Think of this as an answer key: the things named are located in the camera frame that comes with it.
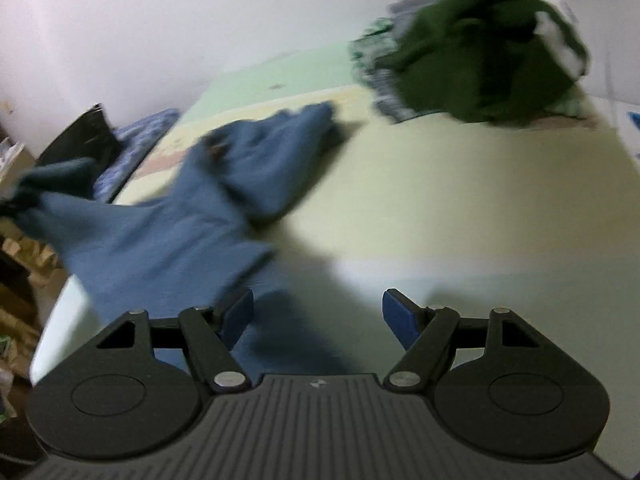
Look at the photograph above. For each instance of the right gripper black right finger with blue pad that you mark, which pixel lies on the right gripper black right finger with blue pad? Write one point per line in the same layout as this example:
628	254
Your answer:
496	383

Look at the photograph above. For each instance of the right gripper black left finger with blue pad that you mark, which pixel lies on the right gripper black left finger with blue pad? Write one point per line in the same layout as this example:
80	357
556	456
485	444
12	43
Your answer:
140	383

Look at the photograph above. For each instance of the blue fleece garment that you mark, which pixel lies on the blue fleece garment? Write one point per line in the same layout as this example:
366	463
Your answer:
196	244

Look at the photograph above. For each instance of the pastel patterned bed sheet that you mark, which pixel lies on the pastel patterned bed sheet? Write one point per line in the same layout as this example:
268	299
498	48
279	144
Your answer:
542	220

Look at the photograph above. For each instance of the blue checkered blanket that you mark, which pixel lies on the blue checkered blanket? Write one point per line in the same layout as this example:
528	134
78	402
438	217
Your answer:
137	140

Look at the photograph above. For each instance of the black bag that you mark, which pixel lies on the black bag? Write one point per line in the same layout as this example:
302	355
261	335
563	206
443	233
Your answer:
89	136

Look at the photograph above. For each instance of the dark green garment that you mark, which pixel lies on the dark green garment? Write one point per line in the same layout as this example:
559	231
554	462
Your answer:
488	60

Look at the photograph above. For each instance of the green white striped garment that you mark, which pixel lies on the green white striped garment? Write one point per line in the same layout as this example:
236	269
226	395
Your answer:
377	41

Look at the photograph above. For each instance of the grey blue garment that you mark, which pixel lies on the grey blue garment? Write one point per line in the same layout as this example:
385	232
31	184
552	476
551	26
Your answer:
408	6

